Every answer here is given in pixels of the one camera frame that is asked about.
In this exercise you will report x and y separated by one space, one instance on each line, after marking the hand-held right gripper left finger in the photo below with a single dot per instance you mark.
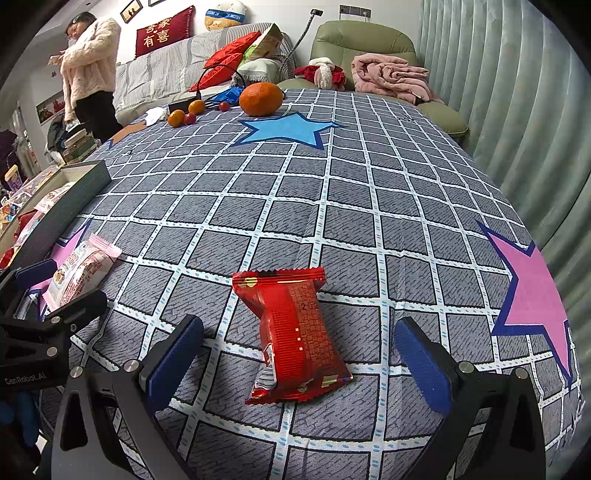
173 362

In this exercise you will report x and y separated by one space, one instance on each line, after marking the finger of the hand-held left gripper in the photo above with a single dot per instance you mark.
37 274
69 311

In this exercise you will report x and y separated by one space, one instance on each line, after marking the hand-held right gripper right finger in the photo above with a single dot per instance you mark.
422 367

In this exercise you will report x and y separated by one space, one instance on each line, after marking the grey green cardboard box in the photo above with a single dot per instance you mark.
87 182

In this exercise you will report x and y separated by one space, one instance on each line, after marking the red snack packet gold print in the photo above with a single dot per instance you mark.
300 337

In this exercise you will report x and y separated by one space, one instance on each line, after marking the person's left hand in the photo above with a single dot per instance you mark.
21 422

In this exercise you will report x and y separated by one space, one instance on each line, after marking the stack of books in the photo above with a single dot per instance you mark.
81 145

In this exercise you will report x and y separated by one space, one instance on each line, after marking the grey checked star tablecloth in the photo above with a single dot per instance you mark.
369 207

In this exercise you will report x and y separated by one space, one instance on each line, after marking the crumpled white tissue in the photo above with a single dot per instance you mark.
156 116

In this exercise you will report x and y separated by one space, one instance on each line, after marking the small orange kumquat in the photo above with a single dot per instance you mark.
176 118
196 107

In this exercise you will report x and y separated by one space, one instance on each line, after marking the black power adapter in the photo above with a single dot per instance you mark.
182 104

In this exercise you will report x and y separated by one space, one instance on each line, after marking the grey striped sofa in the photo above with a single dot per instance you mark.
157 74

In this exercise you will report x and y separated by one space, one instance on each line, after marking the blue plastic bag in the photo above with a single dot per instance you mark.
228 96

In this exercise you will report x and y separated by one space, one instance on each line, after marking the pale green curtain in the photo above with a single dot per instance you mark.
508 115

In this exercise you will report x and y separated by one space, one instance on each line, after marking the red cushion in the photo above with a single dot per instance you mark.
214 76
235 48

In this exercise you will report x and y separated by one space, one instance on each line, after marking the red pillow with characters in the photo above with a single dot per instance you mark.
164 32

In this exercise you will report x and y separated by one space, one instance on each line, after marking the large orange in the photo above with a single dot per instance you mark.
261 99

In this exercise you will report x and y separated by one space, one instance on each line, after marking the pink blanket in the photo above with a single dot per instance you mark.
388 76

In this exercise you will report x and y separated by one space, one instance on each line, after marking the grey fringed pillow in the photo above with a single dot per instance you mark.
258 69

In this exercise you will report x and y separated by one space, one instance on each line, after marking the red white plush toy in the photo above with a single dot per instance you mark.
323 74

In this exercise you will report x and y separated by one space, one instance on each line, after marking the plush toy with blue band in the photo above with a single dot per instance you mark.
226 16

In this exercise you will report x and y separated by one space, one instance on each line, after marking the green armchair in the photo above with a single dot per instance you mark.
364 39

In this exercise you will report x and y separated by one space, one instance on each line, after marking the black gooseneck phone holder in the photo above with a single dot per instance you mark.
316 11

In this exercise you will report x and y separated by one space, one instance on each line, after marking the wall poster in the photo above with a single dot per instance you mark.
48 108

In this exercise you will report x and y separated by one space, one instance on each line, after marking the small picture frame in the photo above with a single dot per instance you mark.
131 10

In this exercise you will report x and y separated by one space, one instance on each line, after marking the wall power socket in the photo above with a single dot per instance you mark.
353 11

